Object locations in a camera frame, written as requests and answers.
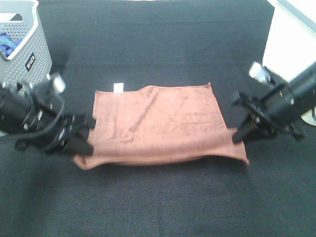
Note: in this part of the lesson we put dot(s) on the white plastic bin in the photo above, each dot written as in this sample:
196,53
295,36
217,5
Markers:
291,42

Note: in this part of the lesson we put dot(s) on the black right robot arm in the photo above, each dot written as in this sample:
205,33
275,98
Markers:
305,90

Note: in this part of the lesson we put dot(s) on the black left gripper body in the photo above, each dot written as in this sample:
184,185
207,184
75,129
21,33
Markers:
45,125

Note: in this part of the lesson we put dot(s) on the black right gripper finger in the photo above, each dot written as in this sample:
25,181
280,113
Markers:
257,133
246,132

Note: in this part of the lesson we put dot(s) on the blue cloth in basket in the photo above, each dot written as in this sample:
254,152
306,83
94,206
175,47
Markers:
7,45

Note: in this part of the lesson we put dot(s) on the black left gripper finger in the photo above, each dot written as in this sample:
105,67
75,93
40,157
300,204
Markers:
78,145
79,121

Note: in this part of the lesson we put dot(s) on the brown microfibre towel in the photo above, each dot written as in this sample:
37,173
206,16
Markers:
158,125

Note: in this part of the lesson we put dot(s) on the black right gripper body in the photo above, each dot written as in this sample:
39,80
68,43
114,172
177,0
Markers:
276,109

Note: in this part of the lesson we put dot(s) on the black table mat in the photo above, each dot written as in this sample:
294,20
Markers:
96,43

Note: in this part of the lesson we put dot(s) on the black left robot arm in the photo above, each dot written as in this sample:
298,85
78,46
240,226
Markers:
13,110

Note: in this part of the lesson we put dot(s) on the grey perforated laundry basket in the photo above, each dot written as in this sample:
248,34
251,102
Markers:
30,61

